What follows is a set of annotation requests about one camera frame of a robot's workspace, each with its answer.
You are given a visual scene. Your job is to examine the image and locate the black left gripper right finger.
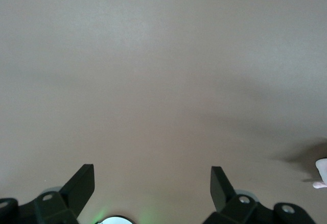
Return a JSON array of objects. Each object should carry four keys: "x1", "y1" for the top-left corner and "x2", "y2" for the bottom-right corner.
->
[{"x1": 210, "y1": 166, "x2": 317, "y2": 224}]

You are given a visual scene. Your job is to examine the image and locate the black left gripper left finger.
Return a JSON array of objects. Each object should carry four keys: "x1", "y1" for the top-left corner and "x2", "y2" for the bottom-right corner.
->
[{"x1": 0, "y1": 164, "x2": 96, "y2": 224}]

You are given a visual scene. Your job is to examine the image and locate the pale pink white plush toy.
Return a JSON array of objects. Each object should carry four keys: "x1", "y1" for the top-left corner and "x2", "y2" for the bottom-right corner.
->
[{"x1": 312, "y1": 157, "x2": 327, "y2": 190}]

